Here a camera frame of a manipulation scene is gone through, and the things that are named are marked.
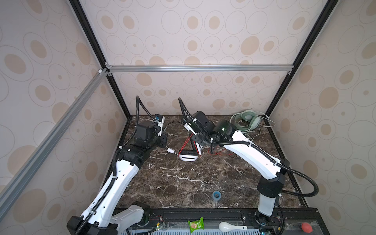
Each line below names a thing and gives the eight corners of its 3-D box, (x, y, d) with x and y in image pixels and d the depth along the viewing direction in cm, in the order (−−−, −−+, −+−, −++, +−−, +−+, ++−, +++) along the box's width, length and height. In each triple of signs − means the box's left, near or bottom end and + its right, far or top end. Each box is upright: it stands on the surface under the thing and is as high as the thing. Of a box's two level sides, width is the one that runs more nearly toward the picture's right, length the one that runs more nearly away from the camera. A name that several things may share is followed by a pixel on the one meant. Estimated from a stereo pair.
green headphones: (237, 133, 111) (240, 125, 105) (233, 117, 122) (235, 109, 116) (258, 133, 111) (263, 125, 105) (252, 117, 122) (256, 109, 116)
